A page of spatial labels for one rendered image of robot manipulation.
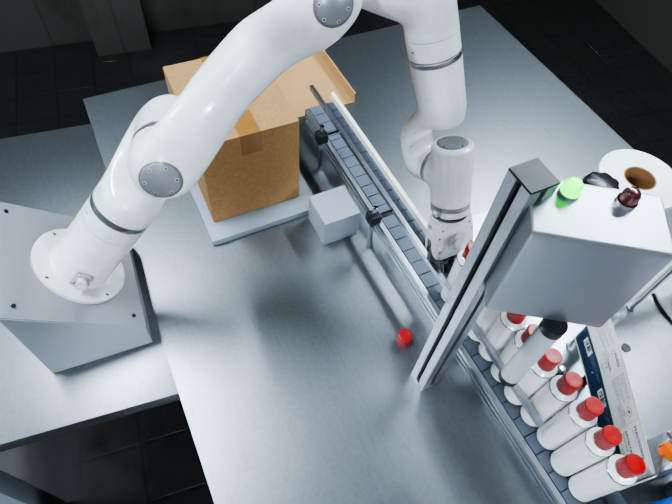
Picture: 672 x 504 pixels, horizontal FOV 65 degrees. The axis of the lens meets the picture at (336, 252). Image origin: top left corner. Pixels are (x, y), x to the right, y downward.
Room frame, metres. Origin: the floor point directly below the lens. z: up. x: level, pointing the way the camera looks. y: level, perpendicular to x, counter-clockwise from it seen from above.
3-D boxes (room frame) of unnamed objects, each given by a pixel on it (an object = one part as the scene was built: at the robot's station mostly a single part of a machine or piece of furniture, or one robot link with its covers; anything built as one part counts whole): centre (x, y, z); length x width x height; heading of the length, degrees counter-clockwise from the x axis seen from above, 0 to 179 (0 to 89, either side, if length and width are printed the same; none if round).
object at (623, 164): (0.96, -0.73, 0.95); 0.20 x 0.20 x 0.14
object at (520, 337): (0.47, -0.39, 0.98); 0.05 x 0.05 x 0.20
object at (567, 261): (0.43, -0.31, 1.38); 0.17 x 0.10 x 0.19; 86
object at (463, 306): (0.46, -0.23, 1.16); 0.04 x 0.04 x 0.67; 31
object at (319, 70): (1.42, 0.18, 0.85); 0.30 x 0.26 x 0.04; 31
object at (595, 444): (0.29, -0.49, 0.98); 0.05 x 0.05 x 0.20
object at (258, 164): (1.00, 0.29, 0.99); 0.30 x 0.24 x 0.27; 30
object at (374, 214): (0.81, -0.10, 0.91); 0.07 x 0.03 x 0.17; 121
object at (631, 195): (0.45, -0.35, 1.49); 0.03 x 0.03 x 0.02
